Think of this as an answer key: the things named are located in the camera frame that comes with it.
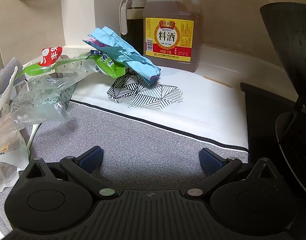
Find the crumpled blue paper wrapper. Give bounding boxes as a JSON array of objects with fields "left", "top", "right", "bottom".
[{"left": 83, "top": 26, "right": 161, "bottom": 86}]

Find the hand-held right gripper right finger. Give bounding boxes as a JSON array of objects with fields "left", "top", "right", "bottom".
[{"left": 185, "top": 147, "right": 281, "bottom": 200}]

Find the black stove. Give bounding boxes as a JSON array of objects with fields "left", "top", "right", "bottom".
[{"left": 240, "top": 82, "right": 306, "bottom": 170}]

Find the black wok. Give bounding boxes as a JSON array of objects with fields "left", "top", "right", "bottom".
[{"left": 259, "top": 2, "right": 306, "bottom": 115}]

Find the black round pan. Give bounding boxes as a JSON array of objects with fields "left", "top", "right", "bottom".
[{"left": 275, "top": 112, "right": 306, "bottom": 198}]

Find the small teal box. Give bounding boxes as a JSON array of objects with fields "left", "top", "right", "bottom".
[{"left": 41, "top": 75, "right": 78, "bottom": 108}]

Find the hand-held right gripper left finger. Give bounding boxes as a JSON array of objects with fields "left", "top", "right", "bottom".
[{"left": 23, "top": 146, "right": 118, "bottom": 200}]

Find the clear plastic bag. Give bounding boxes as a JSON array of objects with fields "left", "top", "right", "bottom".
[{"left": 0, "top": 72, "right": 78, "bottom": 155}]

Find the green plastic bag red label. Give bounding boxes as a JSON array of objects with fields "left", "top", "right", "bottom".
[{"left": 23, "top": 46, "right": 130, "bottom": 80}]

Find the dark sauce dispenser white handle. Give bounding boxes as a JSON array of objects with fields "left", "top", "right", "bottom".
[{"left": 119, "top": 0, "right": 146, "bottom": 55}]

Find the wooden stick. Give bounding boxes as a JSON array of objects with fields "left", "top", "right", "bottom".
[{"left": 203, "top": 76, "right": 233, "bottom": 88}]

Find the cooking wine jug yellow label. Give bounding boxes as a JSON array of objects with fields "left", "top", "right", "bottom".
[{"left": 142, "top": 0, "right": 203, "bottom": 73}]

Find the grey white geometric print mat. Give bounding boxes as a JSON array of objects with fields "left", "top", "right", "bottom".
[{"left": 0, "top": 56, "right": 249, "bottom": 205}]

